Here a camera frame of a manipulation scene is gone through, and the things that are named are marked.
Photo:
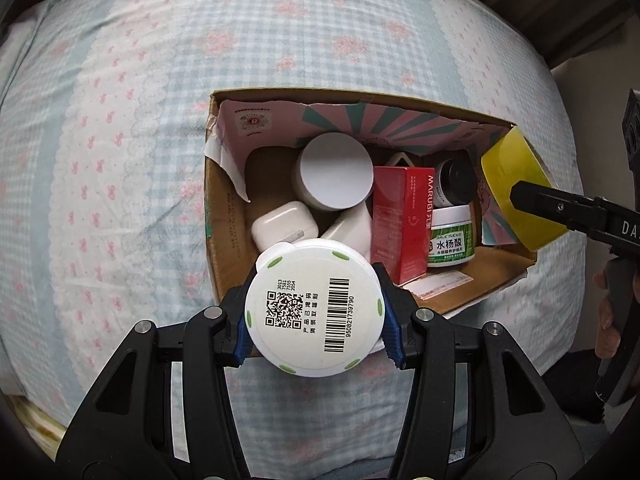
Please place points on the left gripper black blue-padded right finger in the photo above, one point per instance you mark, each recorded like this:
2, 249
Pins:
478, 409

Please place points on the floral checked bed sheet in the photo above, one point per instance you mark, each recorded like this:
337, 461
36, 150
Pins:
104, 105

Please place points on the white jar with green label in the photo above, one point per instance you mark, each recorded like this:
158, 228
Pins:
452, 237

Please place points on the cardboard box with patterned lining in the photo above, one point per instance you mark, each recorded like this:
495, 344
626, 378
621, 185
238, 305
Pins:
254, 135

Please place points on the white earbuds case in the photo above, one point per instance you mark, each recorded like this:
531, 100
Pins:
289, 223

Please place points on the yellow tape roll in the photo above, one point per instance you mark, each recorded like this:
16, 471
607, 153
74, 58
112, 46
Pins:
510, 168

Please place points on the white pill bottle green label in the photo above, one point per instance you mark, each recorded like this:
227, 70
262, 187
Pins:
315, 308

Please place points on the white round jar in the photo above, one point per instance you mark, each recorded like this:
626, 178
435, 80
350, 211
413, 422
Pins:
333, 172

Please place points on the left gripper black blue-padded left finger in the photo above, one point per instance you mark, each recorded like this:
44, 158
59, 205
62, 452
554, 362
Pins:
160, 409

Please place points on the red rectangular carton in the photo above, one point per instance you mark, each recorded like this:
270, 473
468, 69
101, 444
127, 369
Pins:
402, 220

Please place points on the person's hand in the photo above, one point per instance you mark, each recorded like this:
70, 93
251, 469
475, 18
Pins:
608, 336

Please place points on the white air conditioner remote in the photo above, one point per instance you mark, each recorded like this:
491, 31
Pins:
354, 228

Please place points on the dark jar with white label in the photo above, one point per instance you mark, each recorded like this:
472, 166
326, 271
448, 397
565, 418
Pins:
455, 182

